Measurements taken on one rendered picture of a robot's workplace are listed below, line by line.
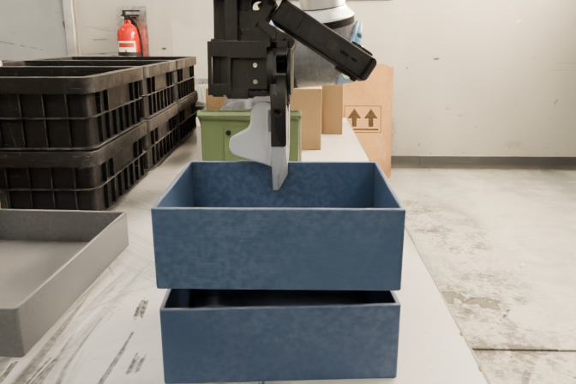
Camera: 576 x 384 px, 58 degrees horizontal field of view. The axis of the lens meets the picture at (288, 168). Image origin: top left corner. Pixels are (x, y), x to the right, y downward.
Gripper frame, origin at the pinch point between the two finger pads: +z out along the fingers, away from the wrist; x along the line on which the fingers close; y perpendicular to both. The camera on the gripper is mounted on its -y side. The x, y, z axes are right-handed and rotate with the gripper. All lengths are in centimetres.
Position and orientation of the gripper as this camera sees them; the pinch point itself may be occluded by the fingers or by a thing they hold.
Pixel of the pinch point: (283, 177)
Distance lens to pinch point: 55.0
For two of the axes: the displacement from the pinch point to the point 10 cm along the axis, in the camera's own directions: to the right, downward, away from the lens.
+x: -0.5, 1.5, -9.9
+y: -10.0, -0.1, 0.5
